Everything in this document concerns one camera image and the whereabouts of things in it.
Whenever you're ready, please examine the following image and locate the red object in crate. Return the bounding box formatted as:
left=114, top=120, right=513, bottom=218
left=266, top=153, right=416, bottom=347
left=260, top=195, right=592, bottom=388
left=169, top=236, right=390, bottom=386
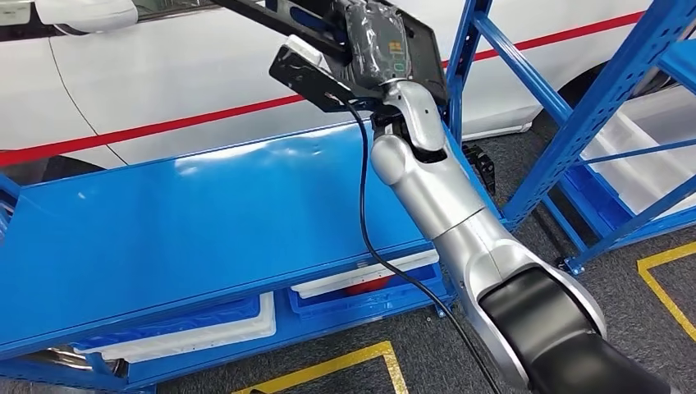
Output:
left=345, top=274, right=396, bottom=298

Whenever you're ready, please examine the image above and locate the white car red stripe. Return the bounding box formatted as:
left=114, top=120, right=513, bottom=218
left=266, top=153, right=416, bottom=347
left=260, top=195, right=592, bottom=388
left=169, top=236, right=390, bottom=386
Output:
left=0, top=0, right=675, bottom=186

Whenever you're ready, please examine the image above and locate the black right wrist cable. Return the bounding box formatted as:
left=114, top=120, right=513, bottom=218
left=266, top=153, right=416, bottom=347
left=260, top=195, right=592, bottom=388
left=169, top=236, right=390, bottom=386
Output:
left=325, top=91, right=502, bottom=394

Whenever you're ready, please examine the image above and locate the blue metal shelf rack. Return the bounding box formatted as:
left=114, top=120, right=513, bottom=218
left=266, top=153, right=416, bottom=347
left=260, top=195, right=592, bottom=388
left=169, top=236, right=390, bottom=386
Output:
left=0, top=0, right=696, bottom=394
left=541, top=40, right=696, bottom=276

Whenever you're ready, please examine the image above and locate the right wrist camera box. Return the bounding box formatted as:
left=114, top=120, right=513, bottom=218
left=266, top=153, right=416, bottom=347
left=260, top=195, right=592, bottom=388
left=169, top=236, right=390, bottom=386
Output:
left=268, top=34, right=382, bottom=114

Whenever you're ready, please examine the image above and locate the black plastic plate bracket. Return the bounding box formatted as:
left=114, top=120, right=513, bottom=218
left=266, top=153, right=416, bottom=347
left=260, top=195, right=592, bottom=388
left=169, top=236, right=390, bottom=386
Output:
left=212, top=0, right=451, bottom=108

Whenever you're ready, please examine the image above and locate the black cable chain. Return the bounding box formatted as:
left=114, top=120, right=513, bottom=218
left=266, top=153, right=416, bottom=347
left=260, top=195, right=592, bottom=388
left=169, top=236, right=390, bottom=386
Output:
left=462, top=142, right=497, bottom=195

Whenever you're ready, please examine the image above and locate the white car side mirror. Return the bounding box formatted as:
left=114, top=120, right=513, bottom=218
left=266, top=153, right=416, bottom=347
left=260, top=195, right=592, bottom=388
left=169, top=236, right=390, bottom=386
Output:
left=34, top=0, right=140, bottom=34

